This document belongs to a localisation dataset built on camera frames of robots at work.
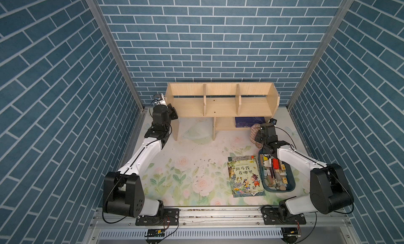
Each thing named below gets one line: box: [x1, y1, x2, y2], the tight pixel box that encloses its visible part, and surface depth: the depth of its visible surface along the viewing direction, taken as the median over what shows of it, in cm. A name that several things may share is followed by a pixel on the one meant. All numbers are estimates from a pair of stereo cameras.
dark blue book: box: [234, 116, 266, 128], surface depth 96 cm
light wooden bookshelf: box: [164, 82, 280, 141], surface depth 88 cm
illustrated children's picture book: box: [227, 155, 266, 198], surface depth 86 cm
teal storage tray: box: [257, 148, 296, 193], surface depth 86 cm
